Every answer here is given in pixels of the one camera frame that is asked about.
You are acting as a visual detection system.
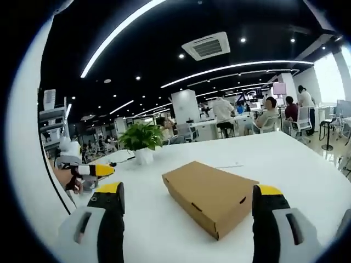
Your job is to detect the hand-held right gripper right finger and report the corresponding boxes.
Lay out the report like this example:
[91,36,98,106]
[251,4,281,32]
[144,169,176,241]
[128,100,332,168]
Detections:
[252,184,323,263]

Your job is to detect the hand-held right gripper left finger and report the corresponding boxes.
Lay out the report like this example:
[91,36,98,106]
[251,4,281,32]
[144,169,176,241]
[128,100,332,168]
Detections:
[58,181,126,263]

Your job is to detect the brown cardboard shoe box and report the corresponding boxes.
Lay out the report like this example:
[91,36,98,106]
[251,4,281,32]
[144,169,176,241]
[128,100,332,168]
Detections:
[161,161,260,241]

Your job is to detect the person's left hand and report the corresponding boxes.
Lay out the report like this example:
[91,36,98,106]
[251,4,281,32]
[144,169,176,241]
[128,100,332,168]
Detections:
[65,167,84,196]

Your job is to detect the grey storage shelf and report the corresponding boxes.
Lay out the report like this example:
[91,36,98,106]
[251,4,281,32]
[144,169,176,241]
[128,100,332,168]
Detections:
[38,88,72,156]

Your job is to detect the white plant pot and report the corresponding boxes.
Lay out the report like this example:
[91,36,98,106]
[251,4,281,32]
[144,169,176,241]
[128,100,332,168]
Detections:
[133,148,155,165]

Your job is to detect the green potted plant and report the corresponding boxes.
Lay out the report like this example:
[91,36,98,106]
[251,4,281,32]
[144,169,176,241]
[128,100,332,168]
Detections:
[117,121,165,152]

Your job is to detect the white office chair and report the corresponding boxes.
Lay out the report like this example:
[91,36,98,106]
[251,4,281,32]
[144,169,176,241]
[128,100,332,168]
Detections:
[253,113,283,134]
[289,105,313,144]

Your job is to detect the white square pillar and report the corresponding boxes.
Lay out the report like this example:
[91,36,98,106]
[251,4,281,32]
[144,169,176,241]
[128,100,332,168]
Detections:
[171,89,201,124]

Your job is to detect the black bar stool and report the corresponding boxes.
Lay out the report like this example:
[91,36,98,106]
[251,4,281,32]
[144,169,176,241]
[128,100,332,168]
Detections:
[319,119,335,151]

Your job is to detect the long ceiling light strip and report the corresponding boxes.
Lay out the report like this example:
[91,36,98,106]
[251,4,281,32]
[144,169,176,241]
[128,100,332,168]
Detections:
[160,60,315,89]
[80,0,167,79]

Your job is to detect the pink monitor screen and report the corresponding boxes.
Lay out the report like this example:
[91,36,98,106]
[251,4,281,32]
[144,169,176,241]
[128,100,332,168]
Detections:
[272,82,287,96]

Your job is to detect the white ceiling air vent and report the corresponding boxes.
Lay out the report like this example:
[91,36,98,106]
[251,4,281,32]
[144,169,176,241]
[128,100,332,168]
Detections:
[181,32,231,62]

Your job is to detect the black cable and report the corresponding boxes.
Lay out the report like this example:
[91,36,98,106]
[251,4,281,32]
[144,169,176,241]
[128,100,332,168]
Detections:
[108,155,136,167]

